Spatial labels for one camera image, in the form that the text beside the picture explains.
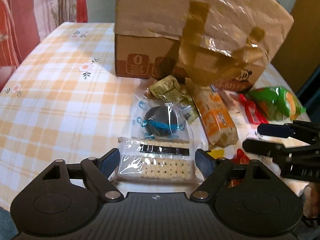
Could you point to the red candy wrapper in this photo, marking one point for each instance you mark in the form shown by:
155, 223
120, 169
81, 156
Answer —
253, 112

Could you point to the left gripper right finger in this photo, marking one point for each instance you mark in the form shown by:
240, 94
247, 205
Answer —
247, 198

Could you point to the orange bread snack packet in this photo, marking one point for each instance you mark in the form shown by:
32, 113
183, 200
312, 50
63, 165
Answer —
217, 123

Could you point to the small olive candy packet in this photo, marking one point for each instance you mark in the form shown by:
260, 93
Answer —
169, 90

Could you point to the checkered yellow tablecloth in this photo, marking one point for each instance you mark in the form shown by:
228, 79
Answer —
64, 102

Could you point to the red pink curtain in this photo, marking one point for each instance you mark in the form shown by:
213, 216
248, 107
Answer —
25, 23

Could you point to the green snack packet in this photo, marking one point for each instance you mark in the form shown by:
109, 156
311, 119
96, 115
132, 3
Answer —
278, 103

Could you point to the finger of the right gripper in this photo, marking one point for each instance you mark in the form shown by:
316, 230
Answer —
301, 130
277, 150

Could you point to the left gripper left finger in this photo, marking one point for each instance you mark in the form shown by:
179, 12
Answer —
65, 197

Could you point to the brown cardboard box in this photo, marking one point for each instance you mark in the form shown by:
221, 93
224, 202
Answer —
225, 43

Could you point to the clear cracker packet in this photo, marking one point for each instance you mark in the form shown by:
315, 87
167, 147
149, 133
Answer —
166, 161

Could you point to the dark round cake packet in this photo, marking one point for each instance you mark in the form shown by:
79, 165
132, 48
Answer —
159, 120

